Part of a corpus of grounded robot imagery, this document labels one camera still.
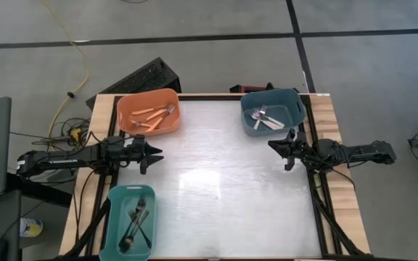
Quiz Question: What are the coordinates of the black aluminium table frame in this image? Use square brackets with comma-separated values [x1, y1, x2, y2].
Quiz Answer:
[62, 93, 373, 261]

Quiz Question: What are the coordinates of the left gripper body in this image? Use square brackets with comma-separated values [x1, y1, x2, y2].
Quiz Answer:
[120, 133, 151, 175]

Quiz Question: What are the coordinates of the dark blue plastic bin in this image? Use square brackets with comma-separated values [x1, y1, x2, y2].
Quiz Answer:
[239, 88, 307, 138]

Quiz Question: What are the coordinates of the orange plastic bin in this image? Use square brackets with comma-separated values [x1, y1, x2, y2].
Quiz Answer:
[116, 88, 181, 138]

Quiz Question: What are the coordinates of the red and black tool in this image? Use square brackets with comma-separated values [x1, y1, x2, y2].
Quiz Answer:
[229, 82, 300, 94]

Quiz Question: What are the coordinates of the black desk board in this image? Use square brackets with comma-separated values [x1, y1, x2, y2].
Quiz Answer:
[5, 175, 73, 208]

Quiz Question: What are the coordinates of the white yellow blue can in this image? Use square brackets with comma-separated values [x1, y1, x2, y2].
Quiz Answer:
[19, 217, 44, 239]

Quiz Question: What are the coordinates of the yellow power cable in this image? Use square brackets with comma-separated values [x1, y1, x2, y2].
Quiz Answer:
[40, 0, 91, 131]

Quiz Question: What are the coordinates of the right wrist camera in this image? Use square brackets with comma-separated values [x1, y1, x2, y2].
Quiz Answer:
[296, 138, 317, 157]

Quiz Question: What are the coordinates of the teal plastic bin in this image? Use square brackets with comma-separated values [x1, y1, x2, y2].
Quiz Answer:
[99, 183, 158, 261]

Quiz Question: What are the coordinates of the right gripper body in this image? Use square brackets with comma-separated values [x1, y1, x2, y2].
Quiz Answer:
[284, 128, 318, 172]

